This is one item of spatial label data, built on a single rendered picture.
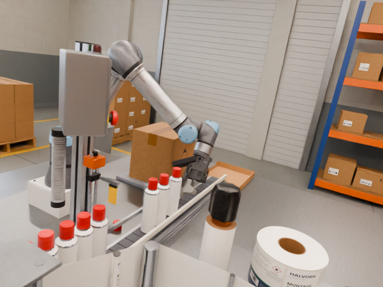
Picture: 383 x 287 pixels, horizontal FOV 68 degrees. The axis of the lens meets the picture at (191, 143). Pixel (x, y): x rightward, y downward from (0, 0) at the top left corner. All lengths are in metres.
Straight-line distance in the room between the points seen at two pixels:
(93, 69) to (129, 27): 5.79
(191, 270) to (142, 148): 0.89
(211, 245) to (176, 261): 0.15
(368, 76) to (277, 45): 1.51
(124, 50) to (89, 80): 0.45
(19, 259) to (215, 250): 0.49
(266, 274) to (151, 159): 0.85
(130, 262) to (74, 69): 0.46
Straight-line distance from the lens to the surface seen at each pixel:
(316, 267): 0.87
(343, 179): 4.52
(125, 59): 1.11
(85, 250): 0.82
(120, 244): 1.03
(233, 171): 1.94
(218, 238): 0.83
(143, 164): 1.51
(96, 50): 0.73
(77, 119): 0.71
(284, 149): 5.21
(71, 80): 0.69
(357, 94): 5.09
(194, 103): 5.62
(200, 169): 1.21
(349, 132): 4.31
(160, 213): 1.09
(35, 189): 1.32
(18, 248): 0.59
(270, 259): 0.85
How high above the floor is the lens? 1.49
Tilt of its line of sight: 16 degrees down
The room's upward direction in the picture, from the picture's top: 9 degrees clockwise
